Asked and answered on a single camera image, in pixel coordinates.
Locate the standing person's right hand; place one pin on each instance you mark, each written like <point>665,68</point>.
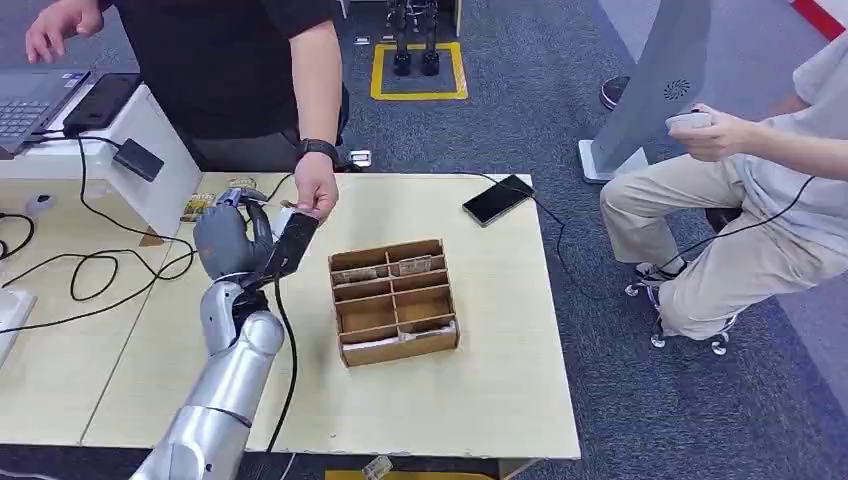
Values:
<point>60,23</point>

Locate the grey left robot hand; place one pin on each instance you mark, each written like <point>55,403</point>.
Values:
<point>228,238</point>

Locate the standing person's left hand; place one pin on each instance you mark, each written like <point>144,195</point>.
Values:
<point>316,185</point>

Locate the seated person's right hand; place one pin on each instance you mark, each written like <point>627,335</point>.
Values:
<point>712,139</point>

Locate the white handheld controller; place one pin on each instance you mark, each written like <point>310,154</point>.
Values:
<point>689,120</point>

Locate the wooden card box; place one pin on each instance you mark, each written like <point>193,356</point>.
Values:
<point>371,312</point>

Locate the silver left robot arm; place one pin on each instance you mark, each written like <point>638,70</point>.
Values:
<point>232,384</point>

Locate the black wristwatch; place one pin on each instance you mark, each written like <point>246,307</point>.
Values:
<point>318,149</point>

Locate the silver floor socket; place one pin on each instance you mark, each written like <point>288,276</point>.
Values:
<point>360,158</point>

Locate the round printed card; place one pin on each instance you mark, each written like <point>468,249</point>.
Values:
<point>242,183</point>

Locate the chair with clear casters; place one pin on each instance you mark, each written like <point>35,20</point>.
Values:
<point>722,217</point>

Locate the grey standing panel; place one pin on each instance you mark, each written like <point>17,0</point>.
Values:
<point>652,79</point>

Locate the black tablet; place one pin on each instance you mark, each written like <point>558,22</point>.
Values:
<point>102,102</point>

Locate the grey laptop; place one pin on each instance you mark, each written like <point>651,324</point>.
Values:
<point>26,109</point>

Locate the printed card in box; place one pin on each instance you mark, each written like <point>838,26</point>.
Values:
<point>415,265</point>
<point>356,275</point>

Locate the black shoe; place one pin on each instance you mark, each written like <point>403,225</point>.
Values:
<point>613,93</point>

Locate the white box stand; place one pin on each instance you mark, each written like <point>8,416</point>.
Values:
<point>152,156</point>

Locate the black power adapter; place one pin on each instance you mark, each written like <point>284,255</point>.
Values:
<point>138,160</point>

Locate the yellow floor tape square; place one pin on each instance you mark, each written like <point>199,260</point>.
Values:
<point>376,74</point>

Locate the seated person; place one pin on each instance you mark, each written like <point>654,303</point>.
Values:
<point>762,265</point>

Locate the seated person's shoe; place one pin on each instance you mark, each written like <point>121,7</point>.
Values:
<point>656,273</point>

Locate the small white floor tag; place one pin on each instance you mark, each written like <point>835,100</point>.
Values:
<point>362,40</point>

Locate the black robot legs and feet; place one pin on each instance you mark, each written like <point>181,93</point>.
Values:
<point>403,58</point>

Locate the standing person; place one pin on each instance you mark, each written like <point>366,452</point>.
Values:
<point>218,66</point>

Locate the red strip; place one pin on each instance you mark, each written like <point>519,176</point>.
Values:
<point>821,14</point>

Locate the pale card in box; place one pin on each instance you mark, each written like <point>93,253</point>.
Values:
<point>429,331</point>
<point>371,342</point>

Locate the black smartphone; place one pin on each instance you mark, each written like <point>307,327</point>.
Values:
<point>497,200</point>

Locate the small grey-white puck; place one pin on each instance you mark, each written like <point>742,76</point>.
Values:
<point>41,204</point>

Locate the white flat device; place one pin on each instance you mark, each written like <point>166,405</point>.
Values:
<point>13,319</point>

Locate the small card on floor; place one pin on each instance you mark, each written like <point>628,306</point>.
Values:
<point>378,468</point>

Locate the yellow floor tape strip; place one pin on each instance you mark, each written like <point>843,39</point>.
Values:
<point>430,475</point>

